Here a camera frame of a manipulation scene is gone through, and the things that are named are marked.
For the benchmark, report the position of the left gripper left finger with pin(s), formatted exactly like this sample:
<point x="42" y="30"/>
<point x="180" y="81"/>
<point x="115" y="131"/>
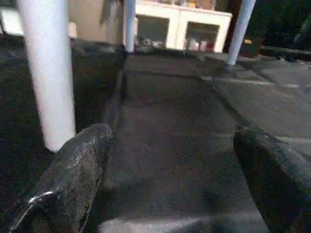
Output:
<point x="73" y="174"/>

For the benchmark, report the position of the dark low sideboard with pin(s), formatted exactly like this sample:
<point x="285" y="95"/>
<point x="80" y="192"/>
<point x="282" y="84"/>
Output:
<point x="282" y="29"/>

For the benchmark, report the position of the white glass door cabinet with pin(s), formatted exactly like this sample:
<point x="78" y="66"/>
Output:
<point x="177" y="24"/>

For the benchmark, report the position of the black work mat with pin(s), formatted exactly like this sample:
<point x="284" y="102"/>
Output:
<point x="170" y="145"/>

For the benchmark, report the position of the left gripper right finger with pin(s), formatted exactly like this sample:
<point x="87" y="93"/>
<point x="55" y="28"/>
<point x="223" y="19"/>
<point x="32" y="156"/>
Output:
<point x="282" y="184"/>

